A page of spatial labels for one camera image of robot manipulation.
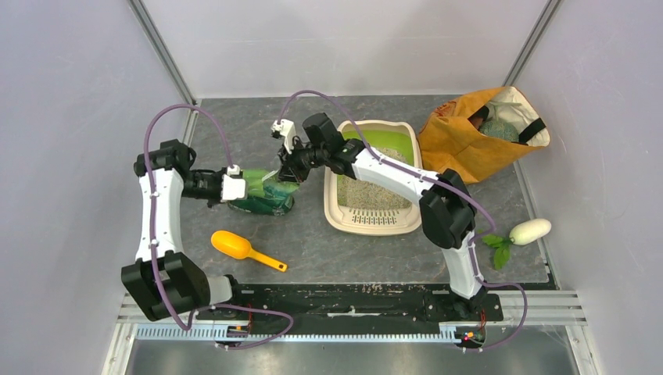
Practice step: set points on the white radish with leaves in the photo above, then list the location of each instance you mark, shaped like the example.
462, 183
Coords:
521, 235

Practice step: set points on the beige green litter box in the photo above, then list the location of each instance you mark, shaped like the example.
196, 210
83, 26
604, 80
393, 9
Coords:
363, 208

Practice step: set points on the orange tote bag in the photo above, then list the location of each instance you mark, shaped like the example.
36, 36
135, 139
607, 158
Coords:
450, 138

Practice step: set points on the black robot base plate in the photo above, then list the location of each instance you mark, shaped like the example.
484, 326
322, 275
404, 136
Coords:
355, 308

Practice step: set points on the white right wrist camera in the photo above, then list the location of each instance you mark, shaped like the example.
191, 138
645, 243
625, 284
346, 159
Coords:
284, 130

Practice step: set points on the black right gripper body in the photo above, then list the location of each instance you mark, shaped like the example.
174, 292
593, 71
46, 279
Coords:
303, 158

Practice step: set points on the green cat litter bag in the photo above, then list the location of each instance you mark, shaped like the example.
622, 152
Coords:
266, 194

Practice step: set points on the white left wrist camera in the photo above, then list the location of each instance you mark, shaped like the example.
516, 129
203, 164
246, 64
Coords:
234, 186

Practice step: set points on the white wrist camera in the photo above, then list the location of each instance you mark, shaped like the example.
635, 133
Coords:
284, 130
234, 186

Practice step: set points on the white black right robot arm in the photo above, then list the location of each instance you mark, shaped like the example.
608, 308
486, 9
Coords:
447, 214

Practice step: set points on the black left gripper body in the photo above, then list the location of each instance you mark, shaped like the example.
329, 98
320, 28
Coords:
202, 187

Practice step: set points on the green melon in bag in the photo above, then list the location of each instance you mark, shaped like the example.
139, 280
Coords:
495, 128

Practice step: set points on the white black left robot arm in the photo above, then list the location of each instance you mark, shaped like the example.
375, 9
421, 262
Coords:
163, 280

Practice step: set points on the yellow plastic scoop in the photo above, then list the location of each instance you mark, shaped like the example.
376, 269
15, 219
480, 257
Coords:
240, 248

